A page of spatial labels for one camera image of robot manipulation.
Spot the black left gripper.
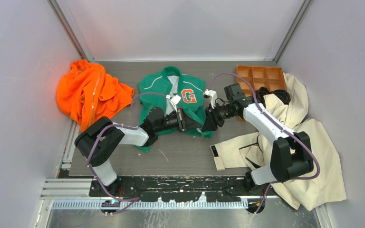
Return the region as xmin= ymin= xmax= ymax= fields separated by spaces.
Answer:
xmin=155 ymin=108 xmax=202 ymax=133

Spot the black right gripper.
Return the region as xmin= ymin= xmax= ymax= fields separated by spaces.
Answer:
xmin=202 ymin=102 xmax=238 ymax=133

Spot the green varsity jacket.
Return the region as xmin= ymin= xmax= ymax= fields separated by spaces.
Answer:
xmin=135 ymin=66 xmax=214 ymax=153

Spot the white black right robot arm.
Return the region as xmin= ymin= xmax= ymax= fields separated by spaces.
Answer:
xmin=202 ymin=83 xmax=314 ymax=195

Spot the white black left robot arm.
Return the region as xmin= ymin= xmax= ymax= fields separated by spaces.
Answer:
xmin=74 ymin=107 xmax=202 ymax=196

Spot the orange jacket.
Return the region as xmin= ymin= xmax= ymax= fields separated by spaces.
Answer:
xmin=56 ymin=59 xmax=135 ymax=131

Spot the cream beige jacket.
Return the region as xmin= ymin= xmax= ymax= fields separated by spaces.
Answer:
xmin=210 ymin=73 xmax=347 ymax=211

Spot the orange compartment tray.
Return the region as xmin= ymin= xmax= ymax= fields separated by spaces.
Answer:
xmin=235 ymin=65 xmax=287 ymax=96

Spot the black coiled item in tray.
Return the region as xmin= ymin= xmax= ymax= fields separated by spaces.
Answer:
xmin=256 ymin=87 xmax=291 ymax=107

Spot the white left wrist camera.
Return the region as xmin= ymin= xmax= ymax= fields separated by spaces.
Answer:
xmin=166 ymin=95 xmax=181 ymax=112

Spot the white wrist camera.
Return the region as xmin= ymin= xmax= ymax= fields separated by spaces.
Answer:
xmin=202 ymin=89 xmax=217 ymax=109
xmin=166 ymin=95 xmax=181 ymax=112

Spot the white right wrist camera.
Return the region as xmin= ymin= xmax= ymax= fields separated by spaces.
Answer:
xmin=202 ymin=89 xmax=217 ymax=109

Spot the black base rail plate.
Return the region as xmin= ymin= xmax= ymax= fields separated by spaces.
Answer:
xmin=106 ymin=176 xmax=266 ymax=202

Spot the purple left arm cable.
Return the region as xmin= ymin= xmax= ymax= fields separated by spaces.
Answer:
xmin=86 ymin=92 xmax=171 ymax=216

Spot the aluminium slotted rail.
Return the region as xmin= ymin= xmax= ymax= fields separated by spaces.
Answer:
xmin=51 ymin=199 xmax=249 ymax=210

